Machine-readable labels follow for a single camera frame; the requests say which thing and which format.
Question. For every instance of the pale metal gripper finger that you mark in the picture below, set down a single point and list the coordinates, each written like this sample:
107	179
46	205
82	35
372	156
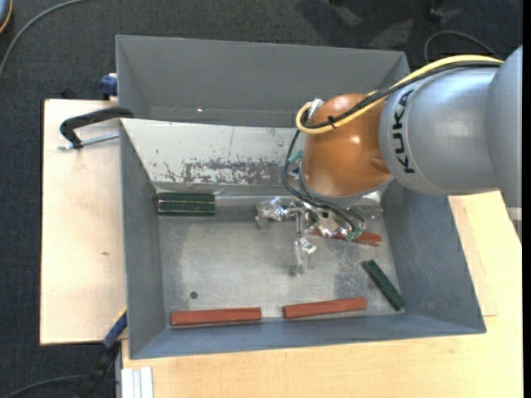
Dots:
302	259
271	212

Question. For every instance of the red-brown flat block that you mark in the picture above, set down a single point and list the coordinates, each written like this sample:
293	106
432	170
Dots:
215	316
370	238
323	308

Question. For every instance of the grey metal bin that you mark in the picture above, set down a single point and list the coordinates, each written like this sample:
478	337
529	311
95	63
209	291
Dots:
232	259

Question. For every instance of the dark green flat block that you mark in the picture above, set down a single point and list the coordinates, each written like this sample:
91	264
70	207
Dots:
186	197
186	209
383	285

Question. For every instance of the pale wood board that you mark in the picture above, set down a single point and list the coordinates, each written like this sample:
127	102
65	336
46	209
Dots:
81	230

